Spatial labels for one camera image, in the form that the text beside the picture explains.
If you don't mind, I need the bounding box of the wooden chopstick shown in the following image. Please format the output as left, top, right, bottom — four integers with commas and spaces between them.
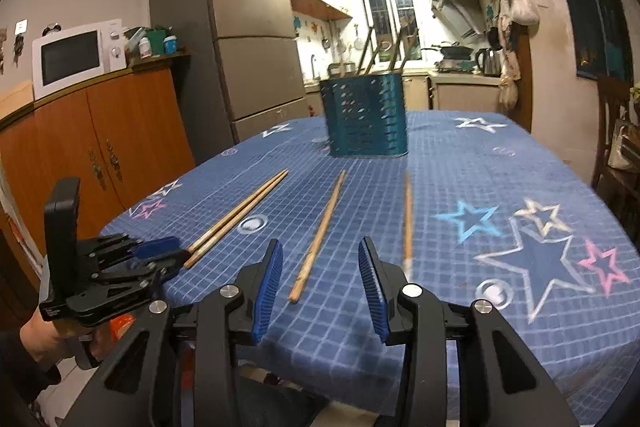
402, 170, 413, 281
363, 41, 388, 76
186, 169, 288, 254
288, 170, 346, 303
183, 174, 288, 270
388, 27, 405, 72
355, 26, 374, 76
399, 29, 419, 72

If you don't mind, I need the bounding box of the kitchen window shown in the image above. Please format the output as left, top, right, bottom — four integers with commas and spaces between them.
363, 0, 422, 62

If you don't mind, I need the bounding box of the person left hand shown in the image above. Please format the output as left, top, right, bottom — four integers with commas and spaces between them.
20, 308, 113, 371

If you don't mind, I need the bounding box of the orange wooden cabinet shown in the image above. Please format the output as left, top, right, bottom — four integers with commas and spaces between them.
1, 52, 195, 291

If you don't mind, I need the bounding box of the blue star tablecloth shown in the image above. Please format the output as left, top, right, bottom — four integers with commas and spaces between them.
106, 112, 639, 424

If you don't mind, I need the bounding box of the white medicine bottle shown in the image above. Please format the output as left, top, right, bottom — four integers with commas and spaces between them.
138, 37, 153, 60

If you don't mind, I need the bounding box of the teal perforated utensil holder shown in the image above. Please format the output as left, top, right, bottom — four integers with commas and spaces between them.
320, 72, 408, 157

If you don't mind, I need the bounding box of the white microwave oven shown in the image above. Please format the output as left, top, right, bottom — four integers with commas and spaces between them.
32, 18, 127, 101

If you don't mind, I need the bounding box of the green container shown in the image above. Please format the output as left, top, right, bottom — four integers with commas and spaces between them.
145, 28, 167, 55

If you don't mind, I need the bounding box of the wooden chair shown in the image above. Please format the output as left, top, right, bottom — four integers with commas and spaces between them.
591, 75, 638, 215

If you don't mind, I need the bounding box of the electric kettle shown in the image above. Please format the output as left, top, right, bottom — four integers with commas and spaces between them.
475, 48, 501, 78

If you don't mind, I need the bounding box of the black wok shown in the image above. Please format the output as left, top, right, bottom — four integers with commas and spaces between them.
423, 44, 474, 61

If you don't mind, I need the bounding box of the grey refrigerator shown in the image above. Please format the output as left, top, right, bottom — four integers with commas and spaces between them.
149, 0, 309, 164

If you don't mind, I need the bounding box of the range hood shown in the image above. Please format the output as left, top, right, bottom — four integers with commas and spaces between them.
432, 0, 486, 41

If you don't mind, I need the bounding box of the white plastic bag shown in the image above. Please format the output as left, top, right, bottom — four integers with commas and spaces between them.
510, 0, 540, 27

